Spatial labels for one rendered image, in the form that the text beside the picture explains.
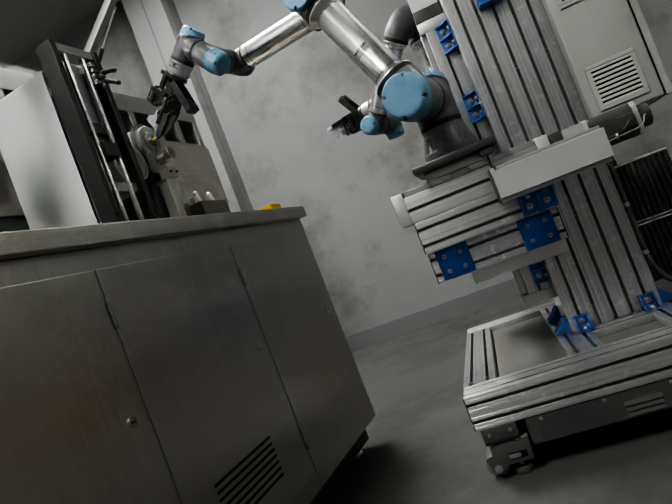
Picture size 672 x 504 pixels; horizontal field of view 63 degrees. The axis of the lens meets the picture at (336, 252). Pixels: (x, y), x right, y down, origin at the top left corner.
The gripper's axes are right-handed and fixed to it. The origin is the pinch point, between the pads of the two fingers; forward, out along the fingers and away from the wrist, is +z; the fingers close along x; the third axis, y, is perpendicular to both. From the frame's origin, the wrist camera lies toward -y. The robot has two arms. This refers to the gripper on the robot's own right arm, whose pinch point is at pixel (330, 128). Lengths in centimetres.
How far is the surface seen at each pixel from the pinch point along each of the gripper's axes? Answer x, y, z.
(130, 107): -55, -44, 50
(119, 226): -142, 16, -43
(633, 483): -99, 112, -100
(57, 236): -157, 14, -48
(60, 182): -126, -8, 0
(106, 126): -116, -14, -17
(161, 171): -95, -2, -1
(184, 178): -42, -10, 55
